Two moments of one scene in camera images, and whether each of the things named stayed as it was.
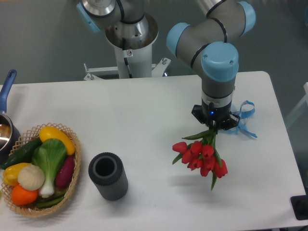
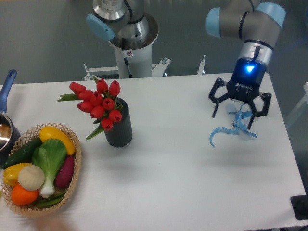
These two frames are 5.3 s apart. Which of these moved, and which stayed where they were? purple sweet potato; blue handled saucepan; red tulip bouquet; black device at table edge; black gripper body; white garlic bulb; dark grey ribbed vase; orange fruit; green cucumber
Moved: black gripper body; red tulip bouquet; dark grey ribbed vase
Stayed: orange fruit; blue handled saucepan; green cucumber; black device at table edge; purple sweet potato; white garlic bulb
